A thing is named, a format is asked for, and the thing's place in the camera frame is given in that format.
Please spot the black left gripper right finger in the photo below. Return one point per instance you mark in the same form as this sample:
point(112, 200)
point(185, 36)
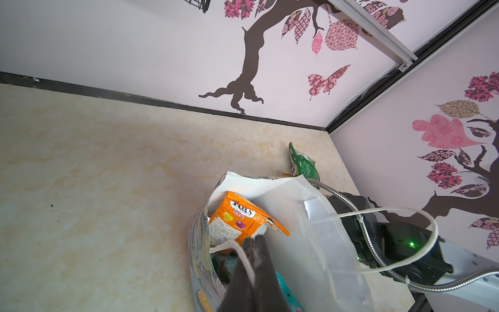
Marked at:
point(267, 293)

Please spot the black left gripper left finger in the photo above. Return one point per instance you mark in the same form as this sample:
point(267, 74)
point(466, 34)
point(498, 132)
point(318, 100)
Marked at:
point(239, 296)

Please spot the teal snack bag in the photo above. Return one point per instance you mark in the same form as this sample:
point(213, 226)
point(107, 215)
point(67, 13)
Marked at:
point(291, 300)

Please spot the green white snack bag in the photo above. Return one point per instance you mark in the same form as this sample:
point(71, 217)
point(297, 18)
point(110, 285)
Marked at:
point(224, 266)

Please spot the floral paper bag white handles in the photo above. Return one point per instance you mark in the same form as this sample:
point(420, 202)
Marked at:
point(315, 255)

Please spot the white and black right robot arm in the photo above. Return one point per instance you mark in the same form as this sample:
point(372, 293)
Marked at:
point(483, 293)

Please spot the green snack bag far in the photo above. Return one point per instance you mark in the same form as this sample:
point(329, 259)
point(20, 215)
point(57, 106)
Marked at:
point(302, 164)

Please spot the aluminium rail back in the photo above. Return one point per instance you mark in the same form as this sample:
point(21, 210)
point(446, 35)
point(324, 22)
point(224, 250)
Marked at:
point(367, 22)

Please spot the black wire basket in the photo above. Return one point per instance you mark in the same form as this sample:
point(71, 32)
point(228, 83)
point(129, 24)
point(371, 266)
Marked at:
point(202, 5)

